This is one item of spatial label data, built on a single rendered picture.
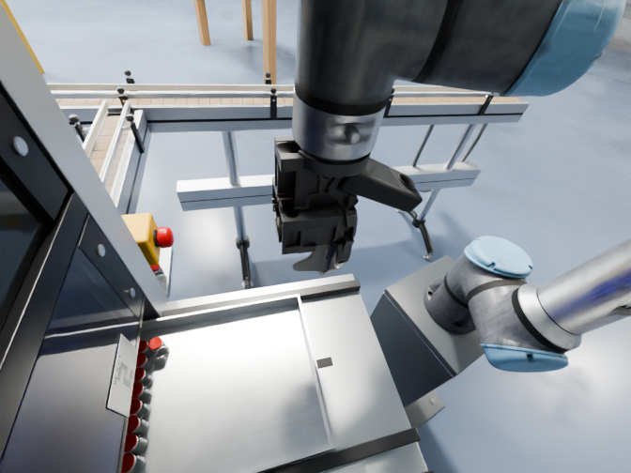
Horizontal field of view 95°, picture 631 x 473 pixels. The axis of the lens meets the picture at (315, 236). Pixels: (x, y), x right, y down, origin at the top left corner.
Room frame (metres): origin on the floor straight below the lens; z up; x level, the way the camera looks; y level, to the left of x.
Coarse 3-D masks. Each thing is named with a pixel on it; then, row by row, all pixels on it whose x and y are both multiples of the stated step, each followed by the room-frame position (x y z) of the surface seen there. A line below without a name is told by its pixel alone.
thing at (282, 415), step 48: (144, 336) 0.18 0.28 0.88; (192, 336) 0.19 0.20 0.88; (240, 336) 0.21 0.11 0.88; (288, 336) 0.22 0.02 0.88; (192, 384) 0.11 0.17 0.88; (240, 384) 0.13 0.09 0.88; (288, 384) 0.14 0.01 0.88; (192, 432) 0.05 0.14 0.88; (240, 432) 0.06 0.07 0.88; (288, 432) 0.07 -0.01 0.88
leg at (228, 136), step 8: (224, 136) 1.01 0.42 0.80; (232, 136) 1.02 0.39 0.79; (224, 144) 1.01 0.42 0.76; (232, 144) 1.01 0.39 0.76; (224, 152) 1.01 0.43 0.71; (232, 152) 1.01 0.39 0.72; (232, 160) 1.01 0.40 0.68; (232, 168) 1.01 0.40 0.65; (232, 176) 1.00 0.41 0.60; (232, 184) 1.00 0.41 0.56; (240, 208) 1.01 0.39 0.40; (240, 216) 1.01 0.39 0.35; (240, 224) 1.01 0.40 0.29; (240, 232) 1.01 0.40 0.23; (240, 240) 1.00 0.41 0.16
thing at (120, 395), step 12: (120, 336) 0.12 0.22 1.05; (120, 348) 0.11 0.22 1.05; (132, 348) 0.12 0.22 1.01; (120, 360) 0.09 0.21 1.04; (132, 360) 0.11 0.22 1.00; (132, 372) 0.09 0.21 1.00; (120, 384) 0.07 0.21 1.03; (132, 384) 0.08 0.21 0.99; (120, 396) 0.06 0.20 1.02; (120, 408) 0.05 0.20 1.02
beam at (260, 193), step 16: (240, 176) 1.07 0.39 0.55; (256, 176) 1.09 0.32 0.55; (416, 176) 1.32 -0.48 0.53; (432, 176) 1.36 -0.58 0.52; (448, 176) 1.40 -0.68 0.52; (464, 176) 1.44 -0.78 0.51; (192, 192) 0.93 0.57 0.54; (208, 192) 0.95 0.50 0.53; (224, 192) 0.97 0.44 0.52; (240, 192) 1.00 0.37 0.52; (256, 192) 1.03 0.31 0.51; (192, 208) 0.92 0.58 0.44; (208, 208) 0.94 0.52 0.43
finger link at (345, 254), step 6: (348, 228) 0.22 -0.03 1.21; (348, 234) 0.22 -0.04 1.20; (342, 240) 0.21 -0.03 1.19; (348, 240) 0.21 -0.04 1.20; (336, 246) 0.21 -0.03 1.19; (342, 246) 0.21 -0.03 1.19; (348, 246) 0.21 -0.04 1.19; (336, 252) 0.21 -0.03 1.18; (342, 252) 0.20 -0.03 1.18; (348, 252) 0.21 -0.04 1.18; (336, 258) 0.21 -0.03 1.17; (342, 258) 0.20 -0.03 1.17; (348, 258) 0.21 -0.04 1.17; (330, 264) 0.21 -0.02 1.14; (336, 264) 0.21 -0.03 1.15; (342, 264) 0.21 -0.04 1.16
